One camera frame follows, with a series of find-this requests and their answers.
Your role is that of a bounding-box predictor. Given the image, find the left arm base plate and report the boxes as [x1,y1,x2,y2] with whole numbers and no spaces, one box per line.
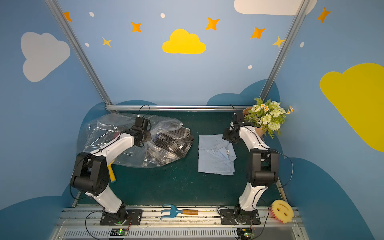
[100,210,143,226]

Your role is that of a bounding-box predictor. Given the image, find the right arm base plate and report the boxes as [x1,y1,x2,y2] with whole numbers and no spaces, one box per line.
[218,208,261,225]

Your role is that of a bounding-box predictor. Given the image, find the green circuit board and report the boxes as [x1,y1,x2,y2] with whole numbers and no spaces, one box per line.
[236,228,255,240]
[110,229,129,237]

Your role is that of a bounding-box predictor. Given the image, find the aluminium front mounting rail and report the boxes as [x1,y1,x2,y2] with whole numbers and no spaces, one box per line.
[55,205,304,228]

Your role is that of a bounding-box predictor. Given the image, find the tan ribbed flower pot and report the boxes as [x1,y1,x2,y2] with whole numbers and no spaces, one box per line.
[243,107,265,137]

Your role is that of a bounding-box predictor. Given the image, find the left aluminium corner post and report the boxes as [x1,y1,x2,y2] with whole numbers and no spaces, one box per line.
[45,0,117,113]

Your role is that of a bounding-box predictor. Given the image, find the yellow toy shovel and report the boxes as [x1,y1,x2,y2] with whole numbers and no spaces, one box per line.
[108,160,116,183]

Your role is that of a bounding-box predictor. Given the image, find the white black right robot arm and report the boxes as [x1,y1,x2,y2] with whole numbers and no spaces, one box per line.
[223,110,289,216]

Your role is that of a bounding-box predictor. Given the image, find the dark plaid shirt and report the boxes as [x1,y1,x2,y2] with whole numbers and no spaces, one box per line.
[146,120,194,167]

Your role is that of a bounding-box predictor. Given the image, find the clear plastic vacuum bag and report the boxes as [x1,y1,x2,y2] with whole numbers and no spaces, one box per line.
[77,113,182,169]

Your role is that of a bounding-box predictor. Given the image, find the white green artificial flowers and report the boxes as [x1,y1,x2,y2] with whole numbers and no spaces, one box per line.
[243,98,295,139]

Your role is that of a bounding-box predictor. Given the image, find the left green circuit board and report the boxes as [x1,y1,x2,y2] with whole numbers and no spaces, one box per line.
[110,229,129,237]

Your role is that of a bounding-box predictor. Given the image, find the light blue shirt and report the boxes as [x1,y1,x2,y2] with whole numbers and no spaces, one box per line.
[198,134,237,176]

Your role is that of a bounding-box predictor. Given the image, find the white vented cable duct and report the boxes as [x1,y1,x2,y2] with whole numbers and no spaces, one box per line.
[61,228,237,240]

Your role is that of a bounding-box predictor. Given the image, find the aluminium back frame rail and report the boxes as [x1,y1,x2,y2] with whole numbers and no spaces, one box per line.
[106,105,248,112]

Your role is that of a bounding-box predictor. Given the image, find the blue garden fork wooden handle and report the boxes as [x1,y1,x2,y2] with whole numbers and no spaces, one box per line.
[160,204,199,220]

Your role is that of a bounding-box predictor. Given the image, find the right aluminium corner post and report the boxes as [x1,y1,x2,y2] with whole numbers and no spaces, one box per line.
[259,0,311,100]

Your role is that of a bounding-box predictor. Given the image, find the yellow smiley sponge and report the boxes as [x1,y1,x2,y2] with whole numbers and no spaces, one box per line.
[270,200,294,224]

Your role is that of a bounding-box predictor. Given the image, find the aluminium corner post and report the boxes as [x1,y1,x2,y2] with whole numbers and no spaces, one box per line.
[45,0,117,113]
[259,0,311,100]

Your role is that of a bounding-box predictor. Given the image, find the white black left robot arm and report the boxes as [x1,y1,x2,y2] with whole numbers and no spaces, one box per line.
[70,117,152,226]

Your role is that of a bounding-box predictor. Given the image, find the right green circuit board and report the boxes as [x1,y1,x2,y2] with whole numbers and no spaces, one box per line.
[236,228,255,240]

